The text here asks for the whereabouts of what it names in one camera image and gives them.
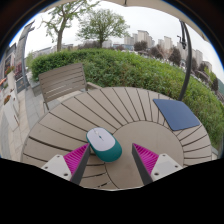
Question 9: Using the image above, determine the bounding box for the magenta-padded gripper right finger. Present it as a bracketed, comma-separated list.
[130, 142, 184, 186]

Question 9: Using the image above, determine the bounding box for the beige umbrella canopy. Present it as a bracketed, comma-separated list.
[43, 0, 209, 43]

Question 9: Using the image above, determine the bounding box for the round leafy green tree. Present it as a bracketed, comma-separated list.
[76, 8, 131, 49]

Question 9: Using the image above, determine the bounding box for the bare-trunked leaning tree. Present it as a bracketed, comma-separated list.
[39, 0, 101, 53]

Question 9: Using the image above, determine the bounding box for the brown slatted outdoor chair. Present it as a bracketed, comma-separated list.
[37, 62, 101, 113]

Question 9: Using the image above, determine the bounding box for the dark standing sign board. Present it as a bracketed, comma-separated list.
[13, 20, 36, 93]

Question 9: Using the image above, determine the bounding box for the white and teal computer mouse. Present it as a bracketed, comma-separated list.
[85, 127, 123, 163]

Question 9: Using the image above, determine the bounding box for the white planter box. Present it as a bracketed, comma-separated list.
[2, 94, 20, 132]

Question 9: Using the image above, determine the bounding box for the blue rectangular mouse pad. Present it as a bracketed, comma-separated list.
[152, 98, 201, 132]

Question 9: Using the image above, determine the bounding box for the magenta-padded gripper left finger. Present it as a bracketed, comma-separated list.
[41, 143, 92, 186]

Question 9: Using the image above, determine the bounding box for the dark curved umbrella pole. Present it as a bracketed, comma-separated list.
[177, 20, 193, 102]

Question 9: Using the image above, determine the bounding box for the green hedge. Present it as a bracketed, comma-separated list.
[29, 48, 224, 148]

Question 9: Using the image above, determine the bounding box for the group of apartment buildings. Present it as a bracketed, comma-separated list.
[101, 29, 214, 73]

